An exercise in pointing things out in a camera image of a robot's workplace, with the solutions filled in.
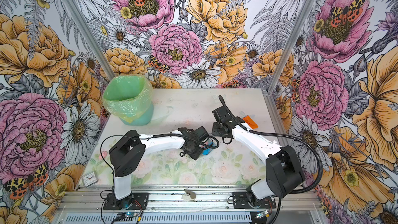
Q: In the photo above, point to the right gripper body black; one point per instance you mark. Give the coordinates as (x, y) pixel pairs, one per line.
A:
(217, 130)

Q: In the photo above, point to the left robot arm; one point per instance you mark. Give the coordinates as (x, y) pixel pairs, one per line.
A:
(126, 154)

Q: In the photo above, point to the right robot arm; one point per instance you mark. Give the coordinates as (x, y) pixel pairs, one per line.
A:
(282, 171)

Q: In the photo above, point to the blue paper scrap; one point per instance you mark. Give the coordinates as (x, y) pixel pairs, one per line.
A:
(206, 149)

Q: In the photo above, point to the orange paper scrap right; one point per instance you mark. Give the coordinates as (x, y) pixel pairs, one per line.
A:
(252, 124)

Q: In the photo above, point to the green bin with bag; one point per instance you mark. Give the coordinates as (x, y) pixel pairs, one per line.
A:
(129, 97)

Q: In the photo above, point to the small clock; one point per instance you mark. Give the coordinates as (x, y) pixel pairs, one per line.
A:
(89, 179)

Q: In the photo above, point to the beige clip on rail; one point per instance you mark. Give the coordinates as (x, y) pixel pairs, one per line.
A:
(188, 195)

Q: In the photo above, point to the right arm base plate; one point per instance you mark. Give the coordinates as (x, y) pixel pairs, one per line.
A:
(245, 200)

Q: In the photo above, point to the aluminium rail frame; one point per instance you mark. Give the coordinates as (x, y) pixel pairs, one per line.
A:
(213, 205)

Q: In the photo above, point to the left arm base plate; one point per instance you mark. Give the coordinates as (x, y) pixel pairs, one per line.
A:
(135, 201)

